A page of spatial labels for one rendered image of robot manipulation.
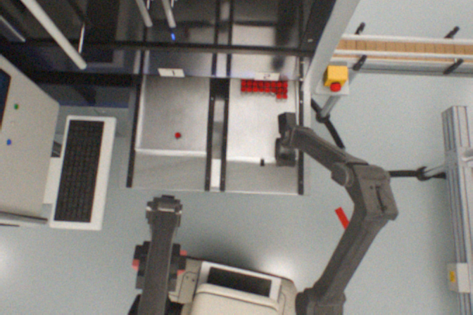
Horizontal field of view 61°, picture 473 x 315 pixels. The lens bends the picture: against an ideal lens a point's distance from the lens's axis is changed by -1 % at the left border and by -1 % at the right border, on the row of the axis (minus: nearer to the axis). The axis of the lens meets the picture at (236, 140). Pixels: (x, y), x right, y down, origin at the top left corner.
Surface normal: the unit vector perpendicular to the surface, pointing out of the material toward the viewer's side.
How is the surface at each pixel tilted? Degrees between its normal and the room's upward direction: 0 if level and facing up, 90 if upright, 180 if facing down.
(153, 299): 41
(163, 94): 0
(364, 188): 24
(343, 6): 90
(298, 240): 0
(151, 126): 0
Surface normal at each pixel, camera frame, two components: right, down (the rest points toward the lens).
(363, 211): -0.96, -0.07
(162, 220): 0.18, -0.80
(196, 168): 0.00, -0.25
